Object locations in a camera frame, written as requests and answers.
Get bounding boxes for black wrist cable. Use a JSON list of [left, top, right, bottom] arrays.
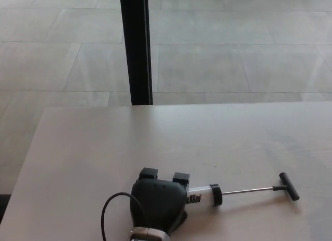
[[101, 192, 145, 241]]

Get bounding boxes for white Franklin hand air pump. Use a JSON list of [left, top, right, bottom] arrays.
[[185, 172, 300, 207]]

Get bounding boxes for black vertical frame post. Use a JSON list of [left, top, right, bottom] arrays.
[[119, 0, 154, 106]]

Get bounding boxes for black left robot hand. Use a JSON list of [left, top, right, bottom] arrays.
[[130, 167, 192, 238]]

